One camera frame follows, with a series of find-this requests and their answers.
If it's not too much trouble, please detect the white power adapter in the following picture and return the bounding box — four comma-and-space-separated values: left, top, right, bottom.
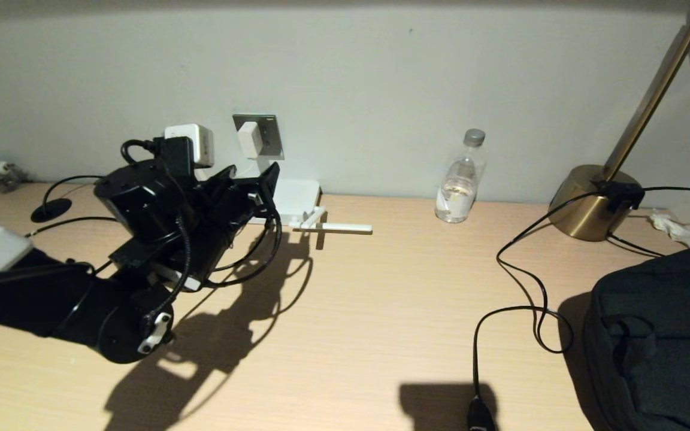
238, 122, 262, 160

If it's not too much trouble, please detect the black ethernet cable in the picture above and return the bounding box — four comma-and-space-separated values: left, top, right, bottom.
25, 175, 119, 239

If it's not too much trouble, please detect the white router with antennas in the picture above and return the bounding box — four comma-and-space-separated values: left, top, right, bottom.
249, 178, 373, 235

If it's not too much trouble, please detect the clear plastic water bottle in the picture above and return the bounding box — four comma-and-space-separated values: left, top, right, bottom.
435, 128, 488, 224

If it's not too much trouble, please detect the brass desk lamp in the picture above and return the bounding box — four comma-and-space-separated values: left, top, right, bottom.
547, 0, 690, 242

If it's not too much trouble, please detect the black fabric backpack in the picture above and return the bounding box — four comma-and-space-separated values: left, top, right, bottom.
582, 245, 690, 431

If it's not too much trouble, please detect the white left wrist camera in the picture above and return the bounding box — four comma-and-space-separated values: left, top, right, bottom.
164, 123, 215, 168

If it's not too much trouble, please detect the grey wall socket plate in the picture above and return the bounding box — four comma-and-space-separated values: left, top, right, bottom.
232, 114, 285, 160

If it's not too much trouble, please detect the left braided black cable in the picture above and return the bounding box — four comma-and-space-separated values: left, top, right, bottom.
141, 204, 283, 324

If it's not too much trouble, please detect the black left camera cable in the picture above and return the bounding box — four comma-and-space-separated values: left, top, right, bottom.
0, 139, 160, 291

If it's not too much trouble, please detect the black lamp power cable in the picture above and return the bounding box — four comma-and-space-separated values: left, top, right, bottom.
471, 180, 690, 431

